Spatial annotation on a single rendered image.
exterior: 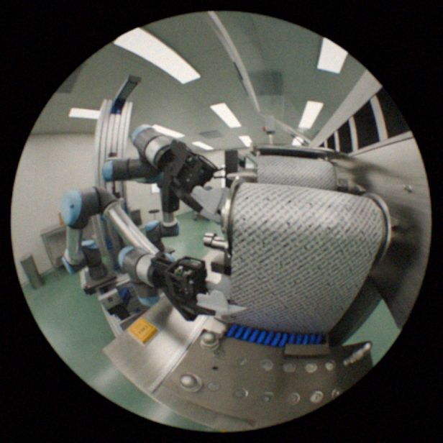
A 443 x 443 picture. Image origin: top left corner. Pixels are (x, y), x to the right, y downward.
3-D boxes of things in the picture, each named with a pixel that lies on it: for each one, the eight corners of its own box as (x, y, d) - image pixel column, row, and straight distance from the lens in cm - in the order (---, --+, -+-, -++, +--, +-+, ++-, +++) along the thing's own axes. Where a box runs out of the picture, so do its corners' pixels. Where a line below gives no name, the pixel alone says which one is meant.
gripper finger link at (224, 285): (249, 288, 25) (201, 277, 27) (246, 309, 29) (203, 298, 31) (252, 278, 27) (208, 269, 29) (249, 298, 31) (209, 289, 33)
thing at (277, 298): (229, 322, 35) (232, 255, 21) (325, 334, 39) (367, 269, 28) (228, 323, 34) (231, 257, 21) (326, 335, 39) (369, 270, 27)
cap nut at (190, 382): (187, 371, 29) (181, 365, 25) (206, 379, 29) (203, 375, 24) (176, 385, 29) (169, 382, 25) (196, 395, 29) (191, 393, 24)
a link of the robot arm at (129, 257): (139, 263, 51) (133, 241, 47) (161, 274, 43) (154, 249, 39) (121, 274, 48) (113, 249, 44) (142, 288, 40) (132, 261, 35)
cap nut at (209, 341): (205, 333, 32) (203, 323, 28) (221, 339, 31) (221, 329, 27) (197, 346, 31) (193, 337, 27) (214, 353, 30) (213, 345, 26)
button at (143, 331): (143, 320, 54) (141, 316, 52) (158, 331, 50) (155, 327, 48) (130, 332, 53) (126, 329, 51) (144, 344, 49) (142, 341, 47)
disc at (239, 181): (244, 240, 34) (247, 178, 32) (247, 240, 34) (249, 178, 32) (223, 275, 22) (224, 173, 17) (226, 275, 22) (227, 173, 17)
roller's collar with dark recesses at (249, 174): (245, 185, 53) (245, 168, 53) (261, 186, 52) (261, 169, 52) (241, 185, 47) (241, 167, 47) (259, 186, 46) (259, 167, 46)
